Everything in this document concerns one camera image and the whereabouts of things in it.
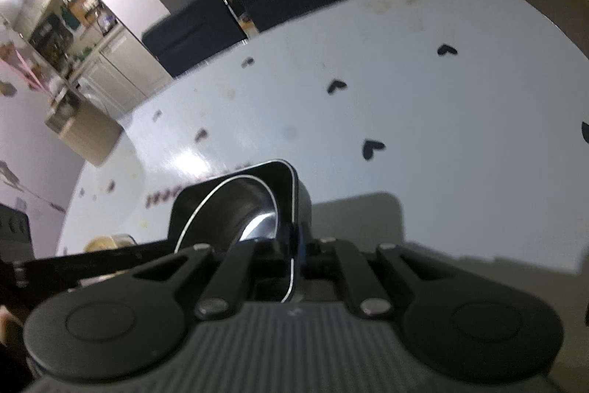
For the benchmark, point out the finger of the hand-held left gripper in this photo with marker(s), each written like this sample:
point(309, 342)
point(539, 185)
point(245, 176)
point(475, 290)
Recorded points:
point(119, 259)

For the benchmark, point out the square stainless steel bowl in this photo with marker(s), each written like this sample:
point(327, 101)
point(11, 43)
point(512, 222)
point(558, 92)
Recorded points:
point(216, 186)

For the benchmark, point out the small square wall sticker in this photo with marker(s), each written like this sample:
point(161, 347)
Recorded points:
point(21, 204)

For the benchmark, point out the small wooden wall ornament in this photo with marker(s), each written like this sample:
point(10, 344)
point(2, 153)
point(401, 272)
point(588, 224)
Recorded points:
point(7, 88)

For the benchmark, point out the dark kitchen shelf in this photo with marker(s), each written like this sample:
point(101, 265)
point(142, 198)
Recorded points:
point(50, 43)

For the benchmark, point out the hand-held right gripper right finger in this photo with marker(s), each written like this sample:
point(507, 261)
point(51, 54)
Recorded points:
point(301, 255)

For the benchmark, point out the person's left hand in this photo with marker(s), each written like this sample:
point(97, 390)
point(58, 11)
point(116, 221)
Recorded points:
point(9, 326)

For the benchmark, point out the round stainless steel bowl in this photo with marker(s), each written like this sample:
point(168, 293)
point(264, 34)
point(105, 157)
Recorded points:
point(248, 209)

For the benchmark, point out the dark branch wall decal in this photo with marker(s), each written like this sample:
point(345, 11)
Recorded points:
point(27, 190)

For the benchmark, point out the steel pot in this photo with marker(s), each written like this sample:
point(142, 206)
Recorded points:
point(64, 110)

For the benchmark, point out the white kitchen cabinet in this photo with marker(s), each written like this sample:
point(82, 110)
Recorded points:
point(124, 70)

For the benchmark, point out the pink rack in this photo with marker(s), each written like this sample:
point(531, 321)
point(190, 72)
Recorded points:
point(25, 70)

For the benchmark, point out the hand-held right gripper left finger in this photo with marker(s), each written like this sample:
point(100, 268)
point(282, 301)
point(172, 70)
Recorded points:
point(271, 255)

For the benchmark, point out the beige cylindrical container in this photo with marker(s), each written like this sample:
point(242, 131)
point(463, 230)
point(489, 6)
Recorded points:
point(92, 135)

